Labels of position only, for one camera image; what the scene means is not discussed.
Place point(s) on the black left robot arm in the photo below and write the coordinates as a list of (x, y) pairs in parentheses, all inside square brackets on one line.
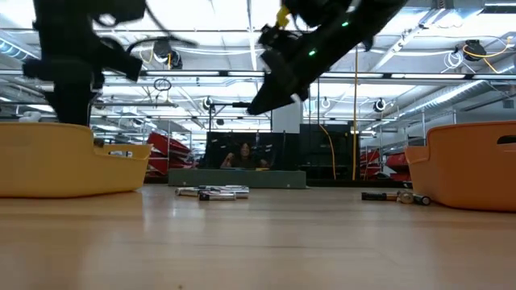
[(72, 20)]

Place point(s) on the person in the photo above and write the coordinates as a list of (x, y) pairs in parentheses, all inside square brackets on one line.
[(244, 155)]

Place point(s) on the black copper-top battery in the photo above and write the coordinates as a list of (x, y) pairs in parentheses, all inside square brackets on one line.
[(405, 197), (375, 196), (422, 200)]

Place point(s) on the orange plastic bin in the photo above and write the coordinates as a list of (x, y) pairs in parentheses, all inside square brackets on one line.
[(463, 177)]

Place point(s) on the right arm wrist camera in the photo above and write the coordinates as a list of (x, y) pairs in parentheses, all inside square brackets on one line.
[(278, 38)]

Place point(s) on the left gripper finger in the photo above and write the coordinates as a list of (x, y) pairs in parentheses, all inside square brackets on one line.
[(70, 104)]

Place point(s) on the black cabinet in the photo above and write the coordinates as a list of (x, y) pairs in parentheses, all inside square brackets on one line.
[(314, 153)]

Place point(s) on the yellow label tag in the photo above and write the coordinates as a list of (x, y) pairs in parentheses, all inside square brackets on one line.
[(283, 17)]

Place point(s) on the yellow plastic bin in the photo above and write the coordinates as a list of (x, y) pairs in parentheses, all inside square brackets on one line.
[(60, 169)]

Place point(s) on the red storage bin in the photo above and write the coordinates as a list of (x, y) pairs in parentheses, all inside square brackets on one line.
[(371, 158), (397, 161)]

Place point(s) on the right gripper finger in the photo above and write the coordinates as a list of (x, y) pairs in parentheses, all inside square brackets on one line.
[(282, 84)]

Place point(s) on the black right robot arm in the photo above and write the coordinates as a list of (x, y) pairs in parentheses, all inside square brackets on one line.
[(371, 16)]

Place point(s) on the silver ventilation duct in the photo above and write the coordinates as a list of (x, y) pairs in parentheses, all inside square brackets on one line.
[(463, 94)]

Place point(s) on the red slanted bin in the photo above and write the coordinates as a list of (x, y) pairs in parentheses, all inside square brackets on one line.
[(173, 160), (169, 144), (161, 168)]

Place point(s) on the metal bin rack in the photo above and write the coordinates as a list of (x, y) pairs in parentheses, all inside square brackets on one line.
[(423, 129)]

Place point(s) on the black partition panel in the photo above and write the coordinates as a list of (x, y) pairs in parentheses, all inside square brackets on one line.
[(217, 153)]

